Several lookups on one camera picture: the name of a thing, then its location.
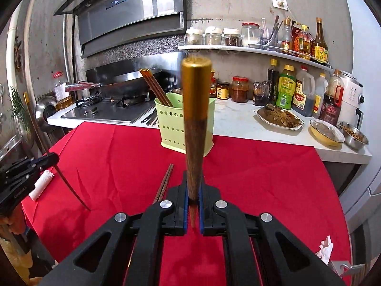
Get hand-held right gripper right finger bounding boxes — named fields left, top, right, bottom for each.
left=199, top=179, right=347, bottom=286

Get red-lid jar brown paste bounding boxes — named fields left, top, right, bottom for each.
left=231, top=77, right=249, bottom=103

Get steel gas stove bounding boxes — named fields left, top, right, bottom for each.
left=61, top=91, right=157, bottom=125

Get small orange-cap sauce bottle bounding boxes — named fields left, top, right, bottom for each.
left=281, top=18, right=292, bottom=53

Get red seasoning packet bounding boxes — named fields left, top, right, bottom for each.
left=291, top=21, right=303, bottom=55

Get steel wok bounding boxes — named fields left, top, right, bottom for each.
left=65, top=68, right=164, bottom=96

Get red-lid glass jar white powder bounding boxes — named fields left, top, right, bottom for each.
left=241, top=22, right=262, bottom=47

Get dark sauce jug red cap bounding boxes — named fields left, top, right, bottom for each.
left=292, top=66, right=315, bottom=117

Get dark soy bottle yellow cap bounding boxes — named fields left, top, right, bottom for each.
left=267, top=59, right=280, bottom=105

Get yellow-label jar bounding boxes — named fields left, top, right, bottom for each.
left=216, top=81, right=231, bottom=100

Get grey range hood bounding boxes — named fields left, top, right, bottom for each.
left=54, top=0, right=187, bottom=59

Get pile of steel chopsticks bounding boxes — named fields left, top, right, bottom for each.
left=140, top=107, right=160, bottom=127

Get cooking oil bottle red cap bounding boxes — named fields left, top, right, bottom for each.
left=53, top=71, right=74, bottom=111

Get white kitchen appliance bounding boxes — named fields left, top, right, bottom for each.
left=338, top=71, right=365, bottom=128

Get person's left hand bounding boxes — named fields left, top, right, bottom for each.
left=0, top=209, right=26, bottom=236

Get green plant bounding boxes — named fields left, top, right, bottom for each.
left=8, top=86, right=33, bottom=136

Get white tissue roll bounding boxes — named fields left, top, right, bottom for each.
left=28, top=170, right=55, bottom=201

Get white wall shelf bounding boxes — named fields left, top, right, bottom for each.
left=178, top=44, right=333, bottom=72

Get red tablecloth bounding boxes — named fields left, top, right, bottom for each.
left=22, top=121, right=353, bottom=286

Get dark wall ornament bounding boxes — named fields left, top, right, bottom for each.
left=13, top=36, right=24, bottom=72

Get large dark bottle red handle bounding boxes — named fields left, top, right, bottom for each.
left=318, top=69, right=345, bottom=126

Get tall brown vinegar bottle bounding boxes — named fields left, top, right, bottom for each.
left=311, top=17, right=329, bottom=64

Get crumpled white tissue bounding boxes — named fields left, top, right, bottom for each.
left=316, top=235, right=334, bottom=265

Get white-lid spice jar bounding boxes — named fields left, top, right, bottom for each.
left=185, top=27, right=204, bottom=46
left=204, top=26, right=223, bottom=46
left=223, top=28, right=241, bottom=46

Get clear jug yellow cap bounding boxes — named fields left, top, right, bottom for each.
left=312, top=72, right=329, bottom=119

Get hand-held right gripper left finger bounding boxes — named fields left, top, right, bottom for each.
left=37, top=171, right=189, bottom=286

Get clear container dark contents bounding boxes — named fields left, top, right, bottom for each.
left=253, top=80, right=271, bottom=106

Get green plastic utensil holder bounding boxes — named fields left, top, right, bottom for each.
left=154, top=92, right=215, bottom=157

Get white plate of brown food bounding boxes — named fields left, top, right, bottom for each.
left=254, top=104, right=305, bottom=131

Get tan speckled object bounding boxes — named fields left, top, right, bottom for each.
left=0, top=236, right=34, bottom=278

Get orange oil bottle yellow cap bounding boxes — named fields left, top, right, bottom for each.
left=298, top=25, right=313, bottom=60

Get grey metal bracket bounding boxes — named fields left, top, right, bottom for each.
left=330, top=260, right=366, bottom=277

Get steel bowl of food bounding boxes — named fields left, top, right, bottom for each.
left=339, top=121, right=370, bottom=151

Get green bottle yellow cap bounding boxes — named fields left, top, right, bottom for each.
left=276, top=65, right=297, bottom=110

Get yellow bowl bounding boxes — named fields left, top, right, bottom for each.
left=309, top=118, right=345, bottom=147

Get clear cup with utensils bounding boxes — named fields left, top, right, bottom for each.
left=261, top=15, right=283, bottom=49

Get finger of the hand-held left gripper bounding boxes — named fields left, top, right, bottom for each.
left=0, top=153, right=59, bottom=173
left=0, top=167, right=42, bottom=187

